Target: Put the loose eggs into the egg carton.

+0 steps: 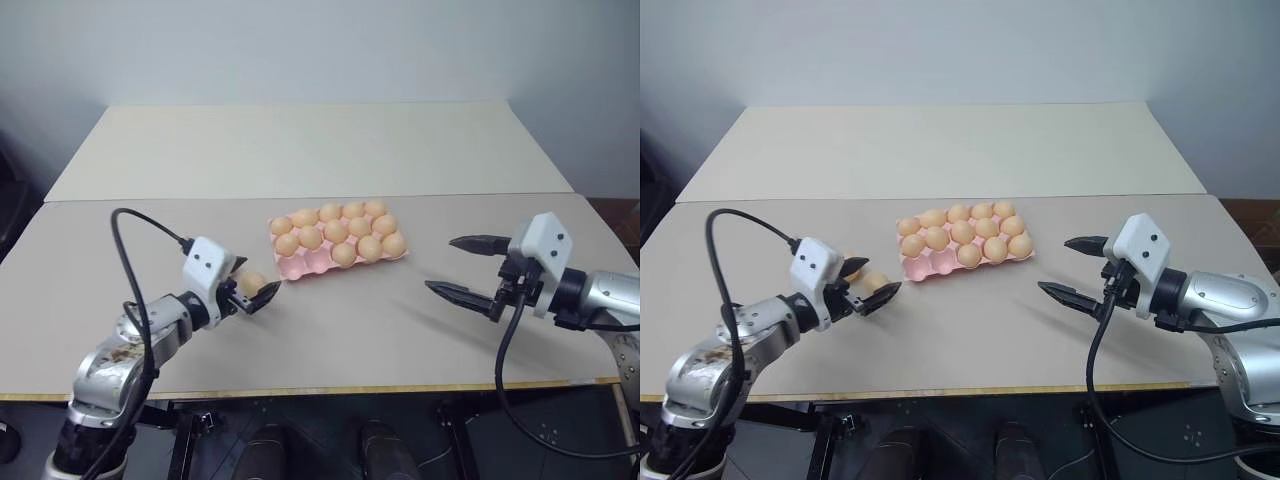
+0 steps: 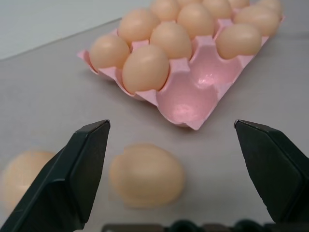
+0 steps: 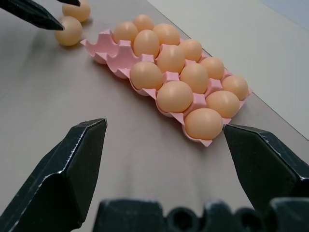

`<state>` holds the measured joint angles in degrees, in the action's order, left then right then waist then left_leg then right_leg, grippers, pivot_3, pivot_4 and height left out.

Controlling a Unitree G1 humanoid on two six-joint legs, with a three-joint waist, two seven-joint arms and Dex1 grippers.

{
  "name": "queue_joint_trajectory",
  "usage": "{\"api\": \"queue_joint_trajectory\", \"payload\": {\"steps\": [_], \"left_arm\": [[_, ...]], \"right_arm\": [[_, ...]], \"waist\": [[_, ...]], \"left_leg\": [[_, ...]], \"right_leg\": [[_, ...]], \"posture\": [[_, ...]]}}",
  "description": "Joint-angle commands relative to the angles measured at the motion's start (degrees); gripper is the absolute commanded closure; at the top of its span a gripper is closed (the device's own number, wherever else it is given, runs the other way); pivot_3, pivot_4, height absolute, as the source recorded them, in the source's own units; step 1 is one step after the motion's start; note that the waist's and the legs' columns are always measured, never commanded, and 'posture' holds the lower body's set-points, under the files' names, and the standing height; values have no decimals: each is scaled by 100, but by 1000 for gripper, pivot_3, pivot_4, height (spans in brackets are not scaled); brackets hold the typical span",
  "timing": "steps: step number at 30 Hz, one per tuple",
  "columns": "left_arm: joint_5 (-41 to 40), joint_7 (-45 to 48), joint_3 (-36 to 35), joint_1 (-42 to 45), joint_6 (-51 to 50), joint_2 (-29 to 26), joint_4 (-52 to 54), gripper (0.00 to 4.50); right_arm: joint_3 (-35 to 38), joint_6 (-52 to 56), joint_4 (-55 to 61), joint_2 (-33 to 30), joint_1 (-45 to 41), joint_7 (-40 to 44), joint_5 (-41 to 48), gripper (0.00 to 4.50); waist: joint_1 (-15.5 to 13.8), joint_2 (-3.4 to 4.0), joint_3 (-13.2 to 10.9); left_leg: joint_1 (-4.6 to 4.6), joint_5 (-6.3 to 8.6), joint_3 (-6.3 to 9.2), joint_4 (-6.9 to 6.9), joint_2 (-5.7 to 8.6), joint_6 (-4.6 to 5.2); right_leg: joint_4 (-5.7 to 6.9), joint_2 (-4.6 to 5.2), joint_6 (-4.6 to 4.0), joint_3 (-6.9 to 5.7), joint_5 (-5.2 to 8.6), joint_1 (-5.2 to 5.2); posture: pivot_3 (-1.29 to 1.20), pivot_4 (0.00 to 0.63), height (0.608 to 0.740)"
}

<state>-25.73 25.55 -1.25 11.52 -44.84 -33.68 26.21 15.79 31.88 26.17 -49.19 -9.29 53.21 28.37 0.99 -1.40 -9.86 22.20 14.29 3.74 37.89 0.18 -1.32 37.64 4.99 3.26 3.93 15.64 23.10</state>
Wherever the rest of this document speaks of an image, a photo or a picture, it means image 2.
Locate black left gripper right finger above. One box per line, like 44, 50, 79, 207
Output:
233, 119, 309, 232

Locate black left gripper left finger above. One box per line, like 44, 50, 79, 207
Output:
0, 119, 112, 232

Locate beige egg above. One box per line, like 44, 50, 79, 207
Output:
89, 33, 130, 69
108, 143, 185, 209
122, 45, 169, 92
256, 0, 283, 17
117, 9, 160, 45
202, 0, 233, 20
0, 149, 56, 211
215, 23, 262, 60
233, 5, 281, 37
177, 2, 215, 41
150, 21, 193, 59
151, 0, 181, 21
176, 0, 204, 6
227, 0, 251, 9

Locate pink egg tray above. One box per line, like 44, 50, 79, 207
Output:
76, 4, 286, 131

